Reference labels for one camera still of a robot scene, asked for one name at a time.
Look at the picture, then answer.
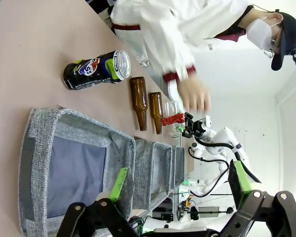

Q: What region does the person's torso white jacket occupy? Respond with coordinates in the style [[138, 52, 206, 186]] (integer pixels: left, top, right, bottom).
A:
[[162, 0, 255, 50]]

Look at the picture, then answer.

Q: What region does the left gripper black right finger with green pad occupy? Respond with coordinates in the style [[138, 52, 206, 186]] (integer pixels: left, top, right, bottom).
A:
[[219, 159, 296, 237]]

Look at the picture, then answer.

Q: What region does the medium grey fabric basket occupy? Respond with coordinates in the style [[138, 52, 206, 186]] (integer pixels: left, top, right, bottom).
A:
[[132, 138, 174, 213]]

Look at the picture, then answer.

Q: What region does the small grey fabric basket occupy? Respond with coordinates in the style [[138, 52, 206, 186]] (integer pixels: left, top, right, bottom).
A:
[[172, 145, 185, 190]]

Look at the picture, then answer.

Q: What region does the large brown glass bottle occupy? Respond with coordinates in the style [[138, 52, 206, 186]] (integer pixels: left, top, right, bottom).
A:
[[129, 77, 148, 131]]

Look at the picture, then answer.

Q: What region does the person's head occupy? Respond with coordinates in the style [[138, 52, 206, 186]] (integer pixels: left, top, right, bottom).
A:
[[236, 4, 296, 72]]

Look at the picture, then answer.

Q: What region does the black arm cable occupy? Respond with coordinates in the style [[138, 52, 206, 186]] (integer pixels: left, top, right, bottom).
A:
[[188, 138, 262, 198]]

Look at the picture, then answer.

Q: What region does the person's hand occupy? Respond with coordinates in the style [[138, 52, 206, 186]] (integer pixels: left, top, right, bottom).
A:
[[179, 73, 212, 113]]

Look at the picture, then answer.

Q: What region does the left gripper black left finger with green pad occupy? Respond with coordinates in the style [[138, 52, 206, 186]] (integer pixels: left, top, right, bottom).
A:
[[56, 167, 139, 237]]

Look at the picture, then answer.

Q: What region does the person's forearm white sleeve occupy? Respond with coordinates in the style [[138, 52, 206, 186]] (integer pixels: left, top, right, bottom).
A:
[[110, 0, 197, 83]]

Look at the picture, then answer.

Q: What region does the clear crushed plastic bottle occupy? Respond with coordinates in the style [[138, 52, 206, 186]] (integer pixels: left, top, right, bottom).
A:
[[136, 55, 151, 67]]

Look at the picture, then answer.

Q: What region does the small brown glass bottle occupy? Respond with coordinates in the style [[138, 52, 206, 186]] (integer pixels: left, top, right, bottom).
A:
[[148, 92, 164, 135]]

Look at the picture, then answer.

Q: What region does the black electronics box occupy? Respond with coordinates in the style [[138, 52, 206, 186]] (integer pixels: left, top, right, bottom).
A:
[[152, 204, 175, 222]]

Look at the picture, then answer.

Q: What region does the large grey fabric basket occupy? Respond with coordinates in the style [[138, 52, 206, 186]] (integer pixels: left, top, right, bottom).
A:
[[17, 106, 137, 237]]

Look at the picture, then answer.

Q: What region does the white face mask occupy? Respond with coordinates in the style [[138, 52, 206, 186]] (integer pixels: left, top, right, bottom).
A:
[[245, 16, 275, 50]]

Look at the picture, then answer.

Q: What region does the dark navy cap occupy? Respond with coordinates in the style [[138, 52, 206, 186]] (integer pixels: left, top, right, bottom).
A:
[[270, 11, 296, 72]]

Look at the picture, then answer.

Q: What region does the red crushed can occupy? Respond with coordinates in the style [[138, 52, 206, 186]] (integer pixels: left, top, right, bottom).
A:
[[161, 112, 185, 127]]

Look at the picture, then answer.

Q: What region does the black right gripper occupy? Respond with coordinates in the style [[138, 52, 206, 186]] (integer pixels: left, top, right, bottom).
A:
[[177, 112, 212, 139]]

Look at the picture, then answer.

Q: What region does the black crushed drink can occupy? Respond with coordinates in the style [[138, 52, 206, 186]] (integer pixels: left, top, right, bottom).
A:
[[63, 50, 131, 91]]

